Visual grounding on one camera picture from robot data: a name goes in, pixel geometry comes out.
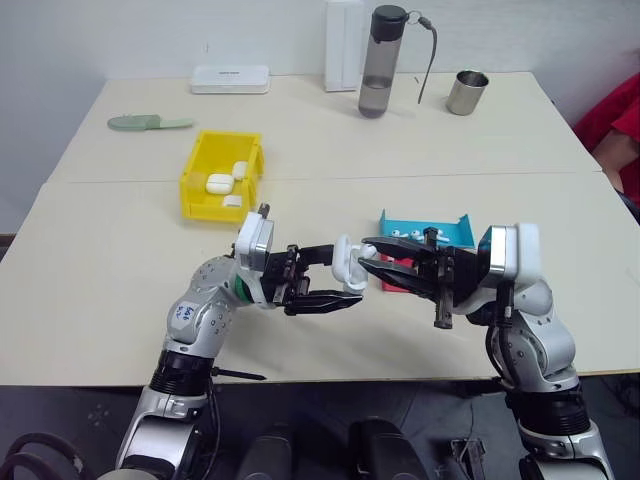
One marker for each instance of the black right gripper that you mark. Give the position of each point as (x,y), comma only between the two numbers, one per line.
(462,280)

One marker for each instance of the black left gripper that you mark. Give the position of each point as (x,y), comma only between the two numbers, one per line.
(280,275)

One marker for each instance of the white earbud case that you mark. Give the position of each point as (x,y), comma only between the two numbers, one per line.
(345,260)
(240,170)
(218,183)

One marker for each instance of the white earbud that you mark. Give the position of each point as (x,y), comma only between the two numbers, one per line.
(399,233)
(367,251)
(441,237)
(416,234)

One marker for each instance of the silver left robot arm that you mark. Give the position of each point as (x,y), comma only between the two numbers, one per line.
(200,310)

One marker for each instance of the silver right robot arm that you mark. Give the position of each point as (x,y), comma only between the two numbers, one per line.
(545,345)

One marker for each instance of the closed white earbud case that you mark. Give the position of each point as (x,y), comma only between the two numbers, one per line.
(240,170)
(218,183)

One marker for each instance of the yellow plastic bin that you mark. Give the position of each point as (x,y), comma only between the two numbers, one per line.
(197,175)

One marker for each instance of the red tray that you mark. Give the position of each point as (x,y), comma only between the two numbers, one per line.
(392,286)

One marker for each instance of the teal tray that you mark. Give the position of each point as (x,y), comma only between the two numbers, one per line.
(452,235)

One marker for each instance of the metal cup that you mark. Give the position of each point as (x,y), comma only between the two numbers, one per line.
(466,95)

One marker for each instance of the dark rounded shape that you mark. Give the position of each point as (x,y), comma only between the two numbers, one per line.
(382,450)
(265,457)

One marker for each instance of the grey translucent water bottle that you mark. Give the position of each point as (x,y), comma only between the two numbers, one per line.
(380,65)

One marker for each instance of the flat white box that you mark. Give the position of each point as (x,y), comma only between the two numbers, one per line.
(230,80)

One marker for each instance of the tall white box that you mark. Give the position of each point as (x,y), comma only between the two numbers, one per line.
(342,50)

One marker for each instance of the green shoehorn tool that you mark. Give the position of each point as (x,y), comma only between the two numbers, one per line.
(135,123)

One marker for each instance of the person in red shirt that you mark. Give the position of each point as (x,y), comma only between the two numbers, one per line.
(615,125)

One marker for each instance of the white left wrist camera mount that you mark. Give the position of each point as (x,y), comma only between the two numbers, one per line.
(254,235)

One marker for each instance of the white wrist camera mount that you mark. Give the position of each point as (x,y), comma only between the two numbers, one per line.
(254,235)
(515,255)

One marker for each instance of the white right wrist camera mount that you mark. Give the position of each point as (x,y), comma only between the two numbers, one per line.
(515,255)

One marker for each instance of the metal bracket under table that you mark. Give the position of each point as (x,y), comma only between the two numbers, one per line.
(467,457)

